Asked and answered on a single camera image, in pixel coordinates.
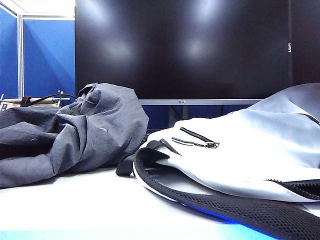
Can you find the gray clothes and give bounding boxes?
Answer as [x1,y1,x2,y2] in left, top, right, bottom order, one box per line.
[0,82,150,189]

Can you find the light gray backpack black straps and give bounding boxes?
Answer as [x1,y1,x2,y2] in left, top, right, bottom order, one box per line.
[116,82,320,240]

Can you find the low blue desk divider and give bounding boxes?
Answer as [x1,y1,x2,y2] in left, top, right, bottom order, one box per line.
[138,104,253,131]

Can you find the gray monitor stand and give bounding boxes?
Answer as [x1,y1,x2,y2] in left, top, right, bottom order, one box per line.
[168,104,192,128]

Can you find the large black monitor silver bezel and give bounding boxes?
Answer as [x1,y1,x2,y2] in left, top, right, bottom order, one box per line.
[74,0,293,106]

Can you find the wide blue partition panel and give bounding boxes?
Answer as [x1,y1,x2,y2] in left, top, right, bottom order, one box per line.
[22,17,76,100]

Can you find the desk calendar beige stand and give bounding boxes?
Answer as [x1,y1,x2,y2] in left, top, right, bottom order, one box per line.
[0,90,72,109]

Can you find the narrow blue partition panel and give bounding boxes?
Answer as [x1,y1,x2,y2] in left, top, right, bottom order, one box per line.
[0,6,20,100]

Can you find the black monitor with white logo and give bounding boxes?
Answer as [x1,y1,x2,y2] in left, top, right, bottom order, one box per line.
[291,0,320,86]

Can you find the black cable with label tag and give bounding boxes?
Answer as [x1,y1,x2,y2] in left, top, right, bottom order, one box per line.
[29,92,78,105]

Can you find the dark red strap loop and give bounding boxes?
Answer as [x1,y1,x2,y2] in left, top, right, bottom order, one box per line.
[20,96,33,108]

